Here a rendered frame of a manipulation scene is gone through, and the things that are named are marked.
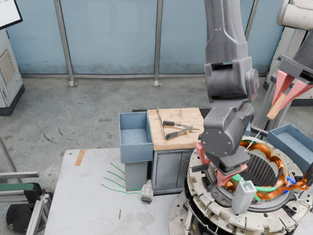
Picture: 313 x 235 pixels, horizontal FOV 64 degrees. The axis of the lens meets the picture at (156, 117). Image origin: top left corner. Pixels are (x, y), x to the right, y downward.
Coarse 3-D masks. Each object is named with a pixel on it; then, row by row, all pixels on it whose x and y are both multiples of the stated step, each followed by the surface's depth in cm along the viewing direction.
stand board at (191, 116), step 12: (180, 108) 96; (192, 108) 97; (156, 120) 90; (168, 120) 90; (180, 120) 91; (192, 120) 91; (156, 132) 85; (168, 132) 85; (192, 132) 86; (156, 144) 81; (168, 144) 81; (180, 144) 81; (192, 144) 82
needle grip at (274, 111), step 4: (280, 96) 54; (284, 96) 53; (280, 100) 54; (276, 104) 55; (280, 104) 54; (272, 108) 55; (276, 108) 55; (268, 112) 56; (272, 112) 55; (276, 112) 55; (268, 116) 56; (272, 116) 55
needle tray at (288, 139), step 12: (276, 132) 91; (288, 132) 94; (300, 132) 89; (276, 144) 87; (288, 144) 89; (300, 144) 90; (312, 144) 86; (288, 156) 84; (300, 156) 80; (312, 156) 85; (300, 168) 81
